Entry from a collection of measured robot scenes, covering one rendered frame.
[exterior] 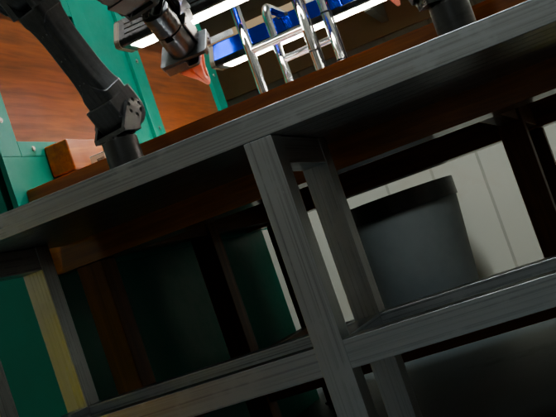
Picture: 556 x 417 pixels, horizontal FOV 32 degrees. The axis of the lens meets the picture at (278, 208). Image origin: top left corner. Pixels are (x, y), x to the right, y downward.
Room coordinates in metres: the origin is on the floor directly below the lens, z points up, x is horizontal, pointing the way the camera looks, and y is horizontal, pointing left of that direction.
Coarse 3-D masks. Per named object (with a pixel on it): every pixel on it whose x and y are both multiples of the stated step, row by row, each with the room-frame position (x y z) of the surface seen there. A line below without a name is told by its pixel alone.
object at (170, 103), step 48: (96, 0) 2.61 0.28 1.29; (0, 48) 2.11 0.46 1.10; (96, 48) 2.52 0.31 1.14; (144, 48) 2.81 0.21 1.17; (0, 96) 2.03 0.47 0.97; (48, 96) 2.23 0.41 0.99; (144, 96) 2.67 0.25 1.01; (192, 96) 3.03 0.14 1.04; (0, 144) 1.97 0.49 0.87; (48, 144) 2.14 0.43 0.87
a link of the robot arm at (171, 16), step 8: (160, 0) 1.84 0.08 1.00; (168, 0) 1.85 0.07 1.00; (152, 8) 1.82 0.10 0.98; (160, 8) 1.82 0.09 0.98; (168, 8) 1.82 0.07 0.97; (144, 16) 1.83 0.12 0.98; (152, 16) 1.82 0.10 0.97; (160, 16) 1.81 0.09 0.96; (168, 16) 1.82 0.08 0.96; (176, 16) 1.85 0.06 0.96; (152, 24) 1.82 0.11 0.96; (160, 24) 1.82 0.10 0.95; (168, 24) 1.83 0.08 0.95; (176, 24) 1.84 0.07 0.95; (152, 32) 1.85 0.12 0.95; (160, 32) 1.84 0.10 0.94; (168, 32) 1.84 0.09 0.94
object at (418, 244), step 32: (416, 192) 3.60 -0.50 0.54; (448, 192) 3.68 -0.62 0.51; (384, 224) 3.63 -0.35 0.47; (416, 224) 3.61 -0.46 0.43; (448, 224) 3.66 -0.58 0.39; (384, 256) 3.67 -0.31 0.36; (416, 256) 3.62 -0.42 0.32; (448, 256) 3.64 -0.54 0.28; (384, 288) 3.73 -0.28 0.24; (416, 288) 3.64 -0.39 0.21; (448, 288) 3.64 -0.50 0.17
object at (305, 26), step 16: (240, 16) 2.32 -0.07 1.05; (304, 16) 2.27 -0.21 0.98; (240, 32) 2.33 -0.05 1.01; (288, 32) 2.29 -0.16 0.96; (304, 32) 2.28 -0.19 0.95; (256, 48) 2.32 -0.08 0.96; (320, 48) 2.28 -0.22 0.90; (256, 64) 2.32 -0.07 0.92; (320, 64) 2.27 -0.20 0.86; (256, 80) 2.33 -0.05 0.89
